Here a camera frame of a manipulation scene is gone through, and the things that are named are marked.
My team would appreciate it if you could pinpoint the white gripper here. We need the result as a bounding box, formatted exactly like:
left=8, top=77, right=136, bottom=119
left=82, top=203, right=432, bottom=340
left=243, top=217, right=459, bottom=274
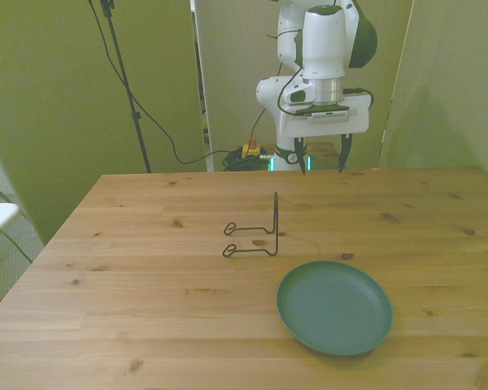
left=278, top=93, right=371, bottom=177

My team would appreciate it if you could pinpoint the dark green round plate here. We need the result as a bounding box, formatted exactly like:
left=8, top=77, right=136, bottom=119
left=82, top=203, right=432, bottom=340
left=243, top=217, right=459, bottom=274
left=276, top=260, right=394, bottom=358

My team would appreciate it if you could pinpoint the black wire plate stand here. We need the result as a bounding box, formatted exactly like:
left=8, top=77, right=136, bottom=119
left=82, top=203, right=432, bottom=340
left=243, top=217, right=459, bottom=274
left=221, top=191, right=280, bottom=259

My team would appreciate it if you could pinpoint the thin black floor cable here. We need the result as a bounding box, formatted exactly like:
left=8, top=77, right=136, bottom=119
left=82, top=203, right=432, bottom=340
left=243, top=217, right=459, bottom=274
left=0, top=219, right=33, bottom=263

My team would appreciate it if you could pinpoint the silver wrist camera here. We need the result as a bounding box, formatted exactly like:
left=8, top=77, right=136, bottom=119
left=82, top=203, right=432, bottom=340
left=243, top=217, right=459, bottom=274
left=296, top=104, right=358, bottom=125

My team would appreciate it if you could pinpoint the yellow emergency stop box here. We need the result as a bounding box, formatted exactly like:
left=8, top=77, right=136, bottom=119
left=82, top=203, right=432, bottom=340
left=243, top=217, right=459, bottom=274
left=242, top=137, right=264, bottom=160

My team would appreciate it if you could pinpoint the black tripod camera cable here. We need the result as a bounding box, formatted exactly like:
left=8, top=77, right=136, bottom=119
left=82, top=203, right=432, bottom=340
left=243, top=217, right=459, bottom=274
left=87, top=0, right=245, bottom=166

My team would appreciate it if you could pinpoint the black cable along robot arm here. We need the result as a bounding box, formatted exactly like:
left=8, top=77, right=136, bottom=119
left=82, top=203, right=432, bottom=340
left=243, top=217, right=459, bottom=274
left=267, top=24, right=375, bottom=119

